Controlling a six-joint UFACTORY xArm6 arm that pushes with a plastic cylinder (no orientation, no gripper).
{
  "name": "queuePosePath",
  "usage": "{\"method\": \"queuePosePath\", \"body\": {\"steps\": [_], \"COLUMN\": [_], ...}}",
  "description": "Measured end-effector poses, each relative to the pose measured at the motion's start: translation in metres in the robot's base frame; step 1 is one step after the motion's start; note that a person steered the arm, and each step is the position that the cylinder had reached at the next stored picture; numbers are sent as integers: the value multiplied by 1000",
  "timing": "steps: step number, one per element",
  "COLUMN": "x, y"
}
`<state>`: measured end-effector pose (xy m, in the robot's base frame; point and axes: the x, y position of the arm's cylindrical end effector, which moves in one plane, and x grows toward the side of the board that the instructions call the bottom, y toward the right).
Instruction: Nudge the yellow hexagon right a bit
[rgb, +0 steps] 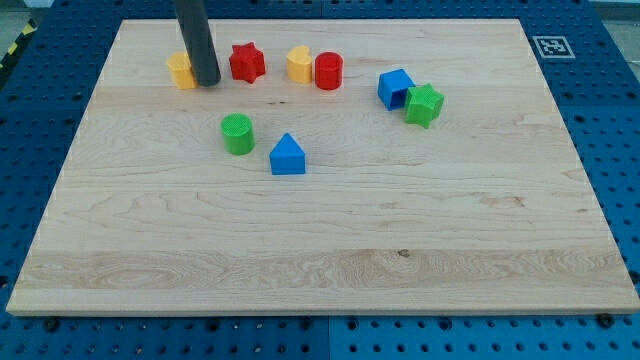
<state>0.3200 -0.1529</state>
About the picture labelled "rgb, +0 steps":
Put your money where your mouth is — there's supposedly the green star block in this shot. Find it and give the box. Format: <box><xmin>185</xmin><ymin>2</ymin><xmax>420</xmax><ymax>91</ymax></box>
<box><xmin>405</xmin><ymin>84</ymin><xmax>445</xmax><ymax>129</ymax></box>

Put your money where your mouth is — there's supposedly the red cylinder block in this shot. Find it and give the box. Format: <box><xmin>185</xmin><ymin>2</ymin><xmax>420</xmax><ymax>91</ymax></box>
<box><xmin>315</xmin><ymin>52</ymin><xmax>344</xmax><ymax>91</ymax></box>

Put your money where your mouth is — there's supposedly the red star block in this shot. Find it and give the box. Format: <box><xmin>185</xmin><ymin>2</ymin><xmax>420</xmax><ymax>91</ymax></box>
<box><xmin>229</xmin><ymin>42</ymin><xmax>266</xmax><ymax>83</ymax></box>

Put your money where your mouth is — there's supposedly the yellow black hazard tape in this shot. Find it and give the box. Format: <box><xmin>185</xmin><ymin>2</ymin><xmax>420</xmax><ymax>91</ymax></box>
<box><xmin>1</xmin><ymin>18</ymin><xmax>38</xmax><ymax>72</ymax></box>

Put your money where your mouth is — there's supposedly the yellow heart block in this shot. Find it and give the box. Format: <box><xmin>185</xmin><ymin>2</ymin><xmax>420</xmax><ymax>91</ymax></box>
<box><xmin>286</xmin><ymin>45</ymin><xmax>313</xmax><ymax>84</ymax></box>

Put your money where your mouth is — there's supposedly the blue triangle block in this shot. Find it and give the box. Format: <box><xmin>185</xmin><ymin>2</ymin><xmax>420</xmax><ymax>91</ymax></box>
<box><xmin>269</xmin><ymin>133</ymin><xmax>306</xmax><ymax>175</ymax></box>

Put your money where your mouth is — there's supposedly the yellow hexagon block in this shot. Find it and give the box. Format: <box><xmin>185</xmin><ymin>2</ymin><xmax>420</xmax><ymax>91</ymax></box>
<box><xmin>166</xmin><ymin>52</ymin><xmax>198</xmax><ymax>90</ymax></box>

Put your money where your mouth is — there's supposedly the white fiducial marker tag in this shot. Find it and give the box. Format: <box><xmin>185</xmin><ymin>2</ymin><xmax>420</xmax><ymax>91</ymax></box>
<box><xmin>533</xmin><ymin>35</ymin><xmax>575</xmax><ymax>59</ymax></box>

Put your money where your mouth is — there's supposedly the light wooden board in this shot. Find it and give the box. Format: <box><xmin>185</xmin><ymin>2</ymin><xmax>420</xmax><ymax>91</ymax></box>
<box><xmin>7</xmin><ymin>19</ymin><xmax>639</xmax><ymax>316</ymax></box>

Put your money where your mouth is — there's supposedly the green cylinder block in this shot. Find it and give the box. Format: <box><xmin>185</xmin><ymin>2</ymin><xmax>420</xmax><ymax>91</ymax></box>
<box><xmin>220</xmin><ymin>113</ymin><xmax>255</xmax><ymax>155</ymax></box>

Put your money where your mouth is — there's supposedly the blue cube block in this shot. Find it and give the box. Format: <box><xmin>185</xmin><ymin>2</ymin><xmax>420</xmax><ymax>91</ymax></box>
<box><xmin>377</xmin><ymin>69</ymin><xmax>415</xmax><ymax>111</ymax></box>

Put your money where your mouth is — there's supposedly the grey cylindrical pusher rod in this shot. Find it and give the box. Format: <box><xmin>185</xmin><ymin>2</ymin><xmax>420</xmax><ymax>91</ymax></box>
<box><xmin>174</xmin><ymin>0</ymin><xmax>221</xmax><ymax>87</ymax></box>

